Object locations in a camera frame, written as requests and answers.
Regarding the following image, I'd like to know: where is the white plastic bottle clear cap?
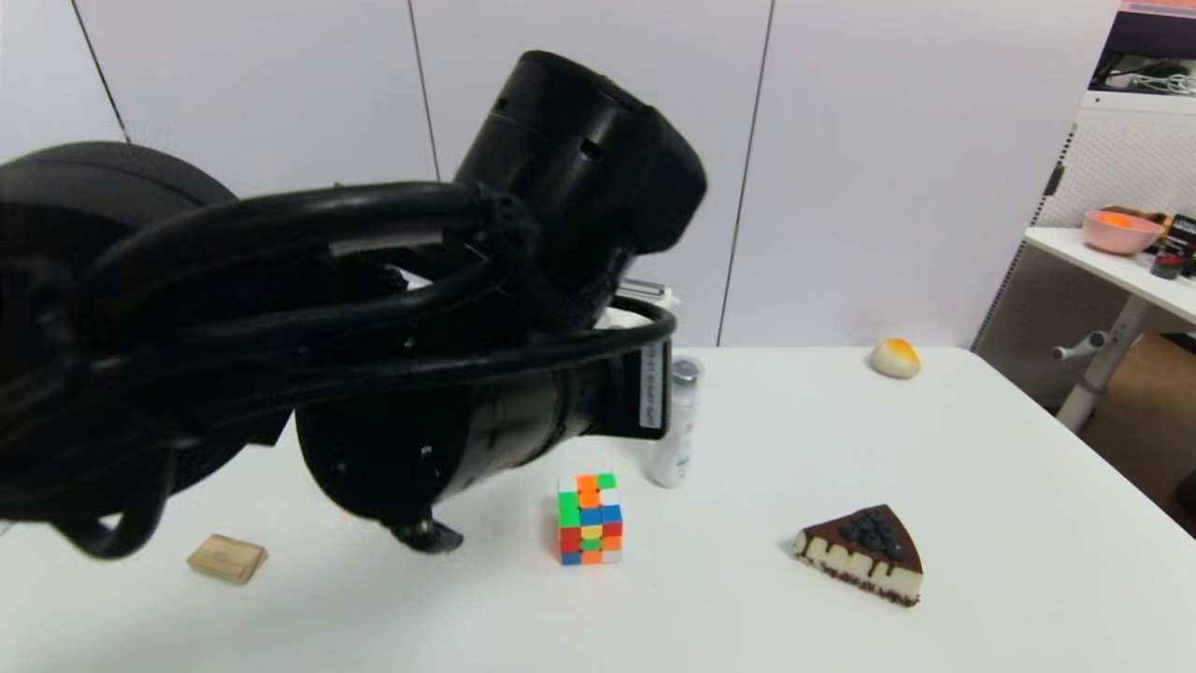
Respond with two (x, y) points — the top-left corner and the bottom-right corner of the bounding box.
(651, 358), (704, 489)

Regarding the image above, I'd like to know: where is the white perforated panel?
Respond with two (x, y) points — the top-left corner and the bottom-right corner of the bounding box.
(972, 90), (1196, 392)

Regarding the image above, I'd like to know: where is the white side table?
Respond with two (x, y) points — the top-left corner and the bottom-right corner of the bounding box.
(1025, 227), (1196, 433)

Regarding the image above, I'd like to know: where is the pink bowl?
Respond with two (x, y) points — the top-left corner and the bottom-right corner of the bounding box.
(1084, 209), (1167, 255)

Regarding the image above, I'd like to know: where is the chocolate blueberry cake slice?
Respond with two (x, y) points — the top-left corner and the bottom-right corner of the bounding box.
(793, 505), (926, 609)

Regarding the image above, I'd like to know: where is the colourful puzzle cube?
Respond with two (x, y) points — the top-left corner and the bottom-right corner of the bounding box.
(558, 473), (624, 566)

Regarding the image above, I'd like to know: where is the small wooden block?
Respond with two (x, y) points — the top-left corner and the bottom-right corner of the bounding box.
(186, 534), (270, 585)

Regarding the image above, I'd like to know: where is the toy bread bun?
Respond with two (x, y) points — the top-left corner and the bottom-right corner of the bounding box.
(873, 337), (923, 379)

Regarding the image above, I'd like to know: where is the black printed box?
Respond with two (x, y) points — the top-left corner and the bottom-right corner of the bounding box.
(1168, 214), (1196, 277)

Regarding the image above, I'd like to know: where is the white cable bundle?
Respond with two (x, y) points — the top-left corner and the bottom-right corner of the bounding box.
(1104, 71), (1196, 97)

